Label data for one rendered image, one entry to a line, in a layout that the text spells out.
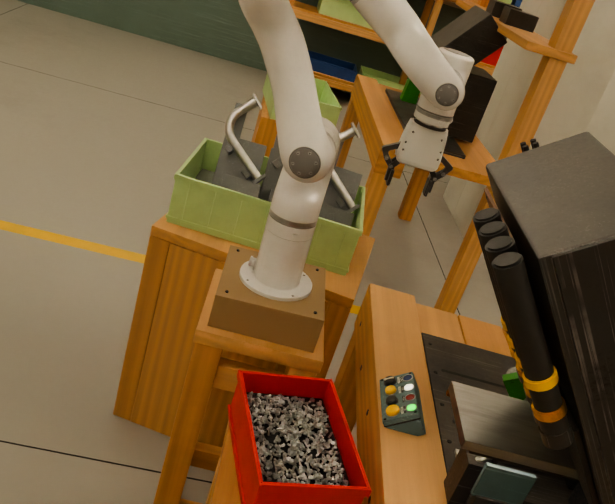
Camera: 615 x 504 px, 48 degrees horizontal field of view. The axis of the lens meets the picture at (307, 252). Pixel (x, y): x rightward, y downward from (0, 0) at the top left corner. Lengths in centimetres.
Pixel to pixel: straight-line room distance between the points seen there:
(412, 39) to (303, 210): 46
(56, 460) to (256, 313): 107
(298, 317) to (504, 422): 62
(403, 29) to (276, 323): 73
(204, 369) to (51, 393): 109
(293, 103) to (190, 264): 86
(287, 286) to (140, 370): 94
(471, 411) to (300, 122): 71
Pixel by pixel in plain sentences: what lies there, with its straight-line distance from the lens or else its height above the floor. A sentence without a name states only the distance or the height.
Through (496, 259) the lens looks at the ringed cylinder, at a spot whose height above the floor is 149.
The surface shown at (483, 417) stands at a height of 113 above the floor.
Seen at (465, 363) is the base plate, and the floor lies 90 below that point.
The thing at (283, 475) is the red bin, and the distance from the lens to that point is 136.
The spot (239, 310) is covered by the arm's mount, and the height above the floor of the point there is 92.
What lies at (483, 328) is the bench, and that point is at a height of 88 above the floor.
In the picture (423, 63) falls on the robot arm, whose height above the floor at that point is 159.
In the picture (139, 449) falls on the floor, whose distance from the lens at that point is 259.
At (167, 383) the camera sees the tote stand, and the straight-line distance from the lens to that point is 252.
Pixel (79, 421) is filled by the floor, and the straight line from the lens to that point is 266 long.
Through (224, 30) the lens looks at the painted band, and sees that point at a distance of 822.
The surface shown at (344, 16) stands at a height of 89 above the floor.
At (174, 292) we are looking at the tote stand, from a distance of 233.
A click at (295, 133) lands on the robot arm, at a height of 136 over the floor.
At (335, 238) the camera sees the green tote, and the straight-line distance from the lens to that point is 222.
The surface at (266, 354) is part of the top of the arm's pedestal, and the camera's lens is 172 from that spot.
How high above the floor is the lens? 180
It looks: 26 degrees down
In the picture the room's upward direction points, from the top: 18 degrees clockwise
